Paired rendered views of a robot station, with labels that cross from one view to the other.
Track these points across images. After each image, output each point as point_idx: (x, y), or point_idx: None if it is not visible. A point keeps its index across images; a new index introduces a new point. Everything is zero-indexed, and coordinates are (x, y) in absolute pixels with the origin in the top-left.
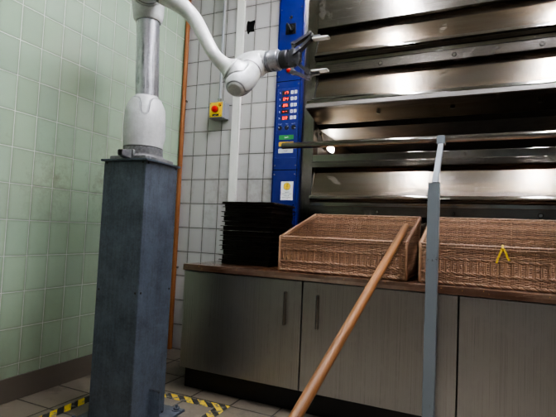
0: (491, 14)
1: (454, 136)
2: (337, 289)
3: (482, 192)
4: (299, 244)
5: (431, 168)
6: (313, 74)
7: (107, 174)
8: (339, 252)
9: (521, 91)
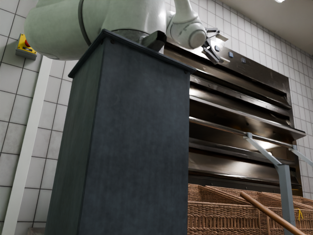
0: (221, 72)
1: (255, 135)
2: None
3: (225, 171)
4: (191, 210)
5: (197, 151)
6: (220, 61)
7: (111, 64)
8: (222, 217)
9: (248, 118)
